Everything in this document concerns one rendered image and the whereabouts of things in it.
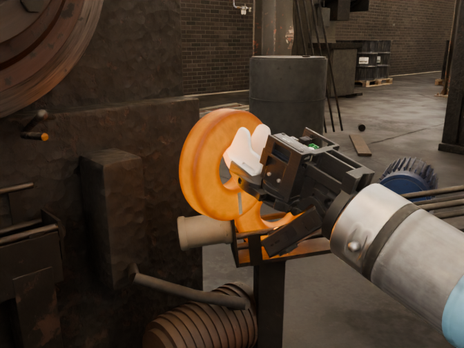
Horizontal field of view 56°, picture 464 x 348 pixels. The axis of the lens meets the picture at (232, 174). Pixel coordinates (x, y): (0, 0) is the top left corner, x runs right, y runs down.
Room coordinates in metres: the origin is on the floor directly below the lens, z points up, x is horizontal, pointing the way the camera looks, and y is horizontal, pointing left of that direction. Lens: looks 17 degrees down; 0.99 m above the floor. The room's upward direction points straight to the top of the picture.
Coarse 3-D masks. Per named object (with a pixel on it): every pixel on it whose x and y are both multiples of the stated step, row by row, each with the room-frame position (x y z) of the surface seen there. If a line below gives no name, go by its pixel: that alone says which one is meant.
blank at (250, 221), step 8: (256, 208) 0.71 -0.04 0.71; (248, 216) 0.70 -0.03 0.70; (256, 216) 0.71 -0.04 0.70; (288, 216) 0.74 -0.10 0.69; (296, 216) 0.72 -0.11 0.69; (240, 224) 0.70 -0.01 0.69; (248, 224) 0.70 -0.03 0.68; (256, 224) 0.71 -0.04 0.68; (264, 224) 0.71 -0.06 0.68; (272, 224) 0.73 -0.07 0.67; (280, 224) 0.73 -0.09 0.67
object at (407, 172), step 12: (396, 168) 2.35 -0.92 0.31; (408, 168) 2.30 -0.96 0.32; (420, 168) 2.35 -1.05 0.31; (384, 180) 2.20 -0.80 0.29; (396, 180) 2.16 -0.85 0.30; (408, 180) 2.14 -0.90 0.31; (420, 180) 2.14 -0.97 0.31; (432, 180) 2.29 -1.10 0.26; (396, 192) 2.15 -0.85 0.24; (408, 192) 2.13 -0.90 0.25
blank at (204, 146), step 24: (216, 120) 0.55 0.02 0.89; (240, 120) 0.58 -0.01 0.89; (192, 144) 0.54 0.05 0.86; (216, 144) 0.55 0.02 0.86; (192, 168) 0.53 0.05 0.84; (216, 168) 0.55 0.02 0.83; (192, 192) 0.53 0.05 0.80; (216, 192) 0.55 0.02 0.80; (240, 192) 0.58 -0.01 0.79; (216, 216) 0.55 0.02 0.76; (240, 216) 0.58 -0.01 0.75
